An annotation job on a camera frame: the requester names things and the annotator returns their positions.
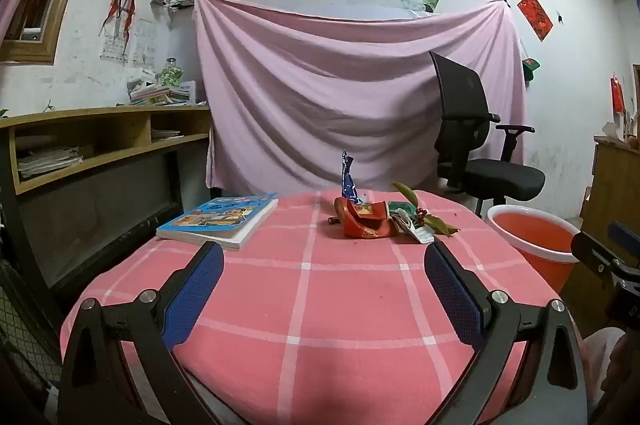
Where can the orange bucket with white rim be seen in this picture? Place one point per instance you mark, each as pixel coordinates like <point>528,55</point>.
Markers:
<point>530,255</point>

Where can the leafy twig with red berries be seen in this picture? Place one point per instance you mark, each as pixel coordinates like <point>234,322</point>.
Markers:
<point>440,225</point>

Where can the pink hanging sheet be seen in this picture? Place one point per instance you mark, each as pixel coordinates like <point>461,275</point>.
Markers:
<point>320,105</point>

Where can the stack of books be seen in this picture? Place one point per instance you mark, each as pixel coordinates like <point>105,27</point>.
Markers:
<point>160,96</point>

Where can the blue picture book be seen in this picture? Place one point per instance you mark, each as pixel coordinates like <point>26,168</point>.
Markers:
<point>215,217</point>

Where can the paper wall chart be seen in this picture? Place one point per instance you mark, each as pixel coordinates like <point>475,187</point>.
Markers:
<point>144,47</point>
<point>115,47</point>

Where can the wooden shelf desk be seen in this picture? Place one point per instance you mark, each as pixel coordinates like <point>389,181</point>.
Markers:
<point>100,115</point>

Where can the wooden cabinet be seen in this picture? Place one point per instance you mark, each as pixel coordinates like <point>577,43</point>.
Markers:
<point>610,185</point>

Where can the small pile of papers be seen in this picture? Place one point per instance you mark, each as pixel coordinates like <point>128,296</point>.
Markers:
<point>167,135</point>

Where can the white folded paper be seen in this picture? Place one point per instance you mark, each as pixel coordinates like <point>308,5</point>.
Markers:
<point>612,130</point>

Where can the blue foil wrapper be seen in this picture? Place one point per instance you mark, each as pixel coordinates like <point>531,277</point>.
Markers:
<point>348,185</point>

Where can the green wrapper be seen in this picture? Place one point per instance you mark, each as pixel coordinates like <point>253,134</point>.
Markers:
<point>400,207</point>

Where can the green cap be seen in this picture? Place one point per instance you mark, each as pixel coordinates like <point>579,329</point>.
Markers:
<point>531,69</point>

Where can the black office chair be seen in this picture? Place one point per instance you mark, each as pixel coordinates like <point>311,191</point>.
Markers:
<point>492,177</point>

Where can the glass jar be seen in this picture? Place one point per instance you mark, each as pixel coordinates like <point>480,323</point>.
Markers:
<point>170,75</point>

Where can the stack of papers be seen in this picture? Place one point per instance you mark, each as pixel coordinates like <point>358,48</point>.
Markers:
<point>50,162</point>

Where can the white toothpaste tube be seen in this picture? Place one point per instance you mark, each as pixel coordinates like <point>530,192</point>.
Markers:
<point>422,235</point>

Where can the white box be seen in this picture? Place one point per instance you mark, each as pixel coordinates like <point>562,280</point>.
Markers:
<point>141,80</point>

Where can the red hanging ornament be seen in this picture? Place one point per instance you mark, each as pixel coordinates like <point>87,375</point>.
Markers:
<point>618,95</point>

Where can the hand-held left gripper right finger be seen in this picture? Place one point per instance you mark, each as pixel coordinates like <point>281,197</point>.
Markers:
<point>450,290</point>

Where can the pink checked tablecloth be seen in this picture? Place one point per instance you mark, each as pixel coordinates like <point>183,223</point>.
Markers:
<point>320,305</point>

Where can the small brown pot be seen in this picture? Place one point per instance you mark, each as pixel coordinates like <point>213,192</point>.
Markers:
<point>635,144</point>

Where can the small brown stub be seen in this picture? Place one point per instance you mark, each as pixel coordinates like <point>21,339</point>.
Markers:
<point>332,220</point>

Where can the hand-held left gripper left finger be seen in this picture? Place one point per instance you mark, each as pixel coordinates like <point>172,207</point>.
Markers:
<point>200,285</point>

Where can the person's right forearm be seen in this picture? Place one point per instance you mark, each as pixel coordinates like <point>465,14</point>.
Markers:
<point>602,355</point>

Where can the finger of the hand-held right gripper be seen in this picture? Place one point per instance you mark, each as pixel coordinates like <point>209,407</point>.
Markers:
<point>597,255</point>
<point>625,235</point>

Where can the red wall poster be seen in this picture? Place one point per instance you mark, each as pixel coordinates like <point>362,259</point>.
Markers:
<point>535,16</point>

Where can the red paper packet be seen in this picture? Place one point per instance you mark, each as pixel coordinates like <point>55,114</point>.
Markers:
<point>365,225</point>

